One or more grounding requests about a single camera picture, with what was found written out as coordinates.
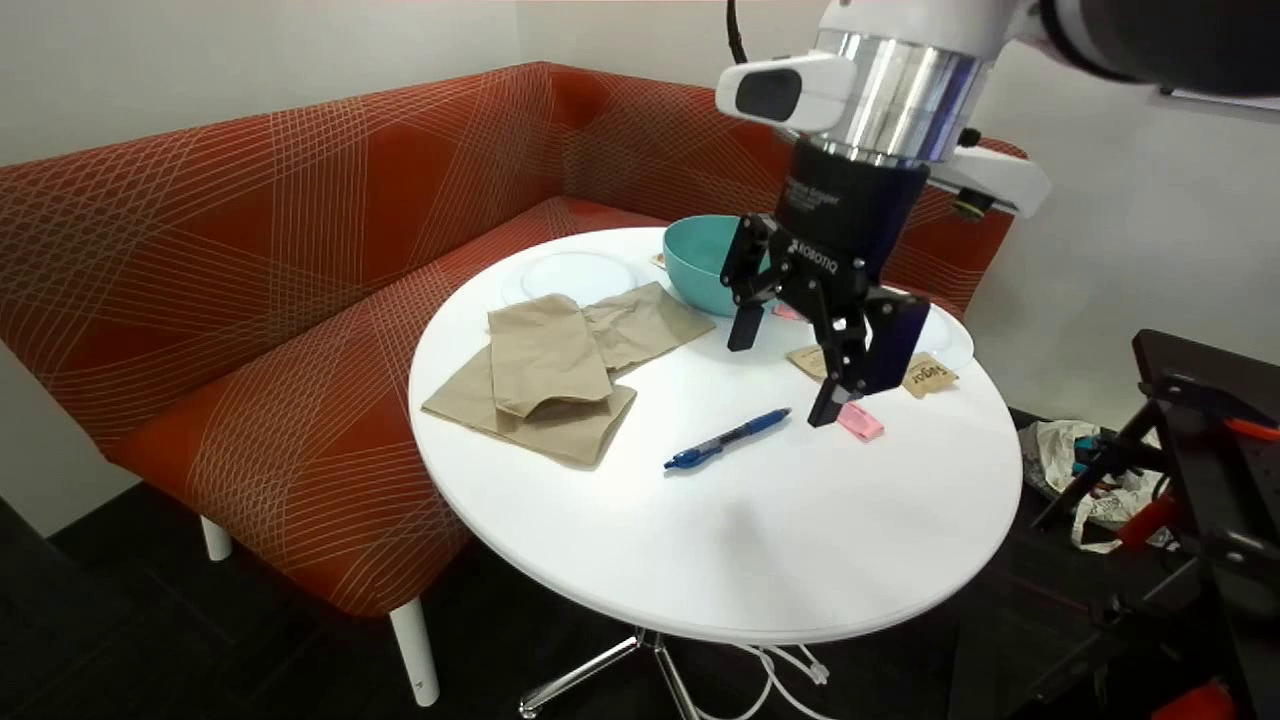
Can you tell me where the framed cork board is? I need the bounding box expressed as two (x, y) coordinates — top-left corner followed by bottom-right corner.
(1158, 81), (1280, 115)

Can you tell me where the blue pen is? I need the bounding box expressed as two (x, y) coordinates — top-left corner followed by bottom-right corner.
(661, 406), (795, 476)

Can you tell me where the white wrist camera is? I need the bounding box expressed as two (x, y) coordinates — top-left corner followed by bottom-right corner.
(714, 50), (862, 142)

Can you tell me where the black and red cart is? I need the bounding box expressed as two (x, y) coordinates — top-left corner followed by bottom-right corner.
(1023, 325), (1280, 720)

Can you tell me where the orange patterned corner sofa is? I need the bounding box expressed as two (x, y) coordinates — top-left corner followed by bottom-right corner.
(0, 55), (1038, 624)

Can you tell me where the white sofa leg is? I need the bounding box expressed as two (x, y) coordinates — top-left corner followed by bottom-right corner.
(195, 514), (235, 569)
(383, 598), (443, 711)

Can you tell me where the crumpled brown paper napkin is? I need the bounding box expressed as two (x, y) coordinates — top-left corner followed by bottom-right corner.
(581, 280), (715, 376)

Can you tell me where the large brown paper napkin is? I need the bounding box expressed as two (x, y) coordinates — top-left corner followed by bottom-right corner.
(420, 340), (641, 472)

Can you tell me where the thin white cable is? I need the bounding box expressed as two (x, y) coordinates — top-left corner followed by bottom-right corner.
(723, 639), (837, 720)

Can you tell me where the folded brown paper napkin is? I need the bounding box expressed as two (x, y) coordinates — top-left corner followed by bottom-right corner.
(485, 291), (618, 423)

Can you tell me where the chrome table base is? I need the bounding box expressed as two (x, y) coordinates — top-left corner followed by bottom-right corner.
(516, 628), (753, 720)

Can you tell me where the white bag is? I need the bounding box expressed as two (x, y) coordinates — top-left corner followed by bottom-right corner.
(1020, 416), (1141, 561)

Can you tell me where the teal bowl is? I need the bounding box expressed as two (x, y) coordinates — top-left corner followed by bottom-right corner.
(661, 211), (783, 325)

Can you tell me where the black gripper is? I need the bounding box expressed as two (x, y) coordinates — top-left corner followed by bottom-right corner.
(715, 142), (936, 433)

